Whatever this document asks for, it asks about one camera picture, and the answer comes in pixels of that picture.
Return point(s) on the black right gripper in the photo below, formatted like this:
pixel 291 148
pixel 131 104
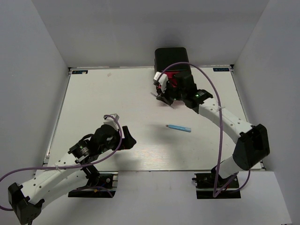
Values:
pixel 163 98

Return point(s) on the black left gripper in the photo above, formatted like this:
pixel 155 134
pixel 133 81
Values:
pixel 128 141

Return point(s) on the pink top drawer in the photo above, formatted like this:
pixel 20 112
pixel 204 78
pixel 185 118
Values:
pixel 171 75

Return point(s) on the light blue marker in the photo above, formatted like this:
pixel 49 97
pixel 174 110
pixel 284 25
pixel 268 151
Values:
pixel 180 128

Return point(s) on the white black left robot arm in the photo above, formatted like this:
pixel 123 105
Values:
pixel 73 170

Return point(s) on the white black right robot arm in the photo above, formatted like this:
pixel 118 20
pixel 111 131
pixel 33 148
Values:
pixel 251 142

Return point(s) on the black drawer cabinet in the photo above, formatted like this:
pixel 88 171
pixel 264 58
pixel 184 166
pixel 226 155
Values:
pixel 169 55

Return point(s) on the blue label right corner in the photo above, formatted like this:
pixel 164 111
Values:
pixel 221 69

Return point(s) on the blue label corner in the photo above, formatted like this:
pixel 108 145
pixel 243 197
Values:
pixel 221 69
pixel 79 72

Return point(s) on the blue label left corner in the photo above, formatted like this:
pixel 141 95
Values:
pixel 79 72

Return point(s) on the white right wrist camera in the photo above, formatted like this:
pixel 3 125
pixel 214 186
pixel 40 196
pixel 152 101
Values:
pixel 160 81

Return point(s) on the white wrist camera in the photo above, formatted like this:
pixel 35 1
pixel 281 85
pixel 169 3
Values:
pixel 160 81
pixel 112 120

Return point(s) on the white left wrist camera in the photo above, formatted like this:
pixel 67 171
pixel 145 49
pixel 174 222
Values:
pixel 112 120

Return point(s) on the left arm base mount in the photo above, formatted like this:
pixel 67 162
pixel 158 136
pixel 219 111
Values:
pixel 105 185

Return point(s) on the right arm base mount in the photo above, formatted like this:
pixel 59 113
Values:
pixel 204 184

